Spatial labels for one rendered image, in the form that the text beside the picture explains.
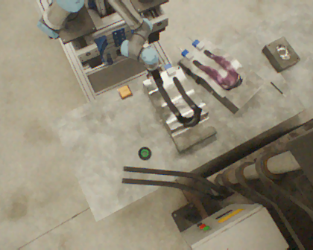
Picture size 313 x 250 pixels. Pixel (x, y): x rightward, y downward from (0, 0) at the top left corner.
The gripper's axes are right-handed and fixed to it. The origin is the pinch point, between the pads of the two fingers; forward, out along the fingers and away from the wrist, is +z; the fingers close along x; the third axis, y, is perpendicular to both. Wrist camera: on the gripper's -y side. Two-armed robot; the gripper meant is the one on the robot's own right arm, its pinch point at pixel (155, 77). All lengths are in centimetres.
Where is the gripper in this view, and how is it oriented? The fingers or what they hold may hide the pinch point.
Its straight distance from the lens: 168.9
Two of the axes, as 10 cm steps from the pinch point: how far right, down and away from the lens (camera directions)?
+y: -4.7, -8.8, 1.0
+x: -8.8, 4.7, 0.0
